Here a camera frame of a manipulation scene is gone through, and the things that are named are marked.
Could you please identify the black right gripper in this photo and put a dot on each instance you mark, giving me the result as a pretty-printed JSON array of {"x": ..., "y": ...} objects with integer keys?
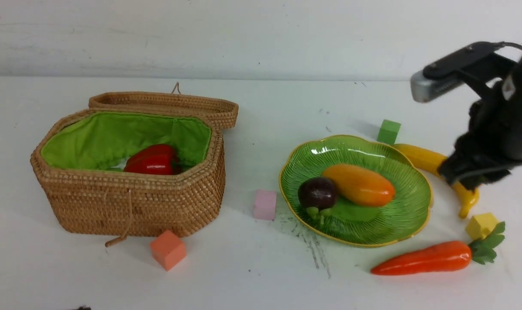
[{"x": 490, "y": 148}]

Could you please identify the yellow toy banana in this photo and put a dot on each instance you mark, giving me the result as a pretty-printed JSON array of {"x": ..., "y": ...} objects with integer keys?
[{"x": 429, "y": 161}]

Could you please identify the orange toy carrot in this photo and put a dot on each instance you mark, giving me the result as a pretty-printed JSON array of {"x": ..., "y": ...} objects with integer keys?
[{"x": 444, "y": 257}]

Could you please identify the orange yellow toy mango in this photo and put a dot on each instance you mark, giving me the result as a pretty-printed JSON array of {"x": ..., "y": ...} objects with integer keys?
[{"x": 361, "y": 186}]

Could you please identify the purple toy mangosteen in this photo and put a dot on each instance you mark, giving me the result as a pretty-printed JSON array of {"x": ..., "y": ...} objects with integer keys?
[{"x": 317, "y": 196}]

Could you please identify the red toy bell pepper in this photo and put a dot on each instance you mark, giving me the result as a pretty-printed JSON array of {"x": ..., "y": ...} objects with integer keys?
[{"x": 159, "y": 159}]

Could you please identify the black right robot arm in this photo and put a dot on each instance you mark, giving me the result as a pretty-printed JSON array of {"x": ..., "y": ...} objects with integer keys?
[{"x": 512, "y": 88}]

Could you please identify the yellow foam cube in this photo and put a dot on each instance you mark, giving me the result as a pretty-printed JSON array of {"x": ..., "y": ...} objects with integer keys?
[{"x": 481, "y": 225}]

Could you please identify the green foam cube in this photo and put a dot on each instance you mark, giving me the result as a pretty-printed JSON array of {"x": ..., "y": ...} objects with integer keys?
[{"x": 388, "y": 132}]

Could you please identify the green glass leaf plate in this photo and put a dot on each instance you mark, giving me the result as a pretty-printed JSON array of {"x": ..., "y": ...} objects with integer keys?
[{"x": 406, "y": 215}]

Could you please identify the pink foam cube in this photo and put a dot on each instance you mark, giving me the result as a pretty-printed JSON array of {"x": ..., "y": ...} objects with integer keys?
[{"x": 265, "y": 205}]

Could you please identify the woven wicker basket lid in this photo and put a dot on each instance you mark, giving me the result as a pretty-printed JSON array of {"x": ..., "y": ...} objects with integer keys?
[{"x": 219, "y": 113}]

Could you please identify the orange foam cube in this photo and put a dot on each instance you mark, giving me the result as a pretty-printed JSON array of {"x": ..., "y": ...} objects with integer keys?
[{"x": 168, "y": 250}]

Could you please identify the woven wicker basket green lining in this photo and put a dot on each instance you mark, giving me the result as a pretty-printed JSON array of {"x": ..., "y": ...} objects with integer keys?
[{"x": 75, "y": 164}]

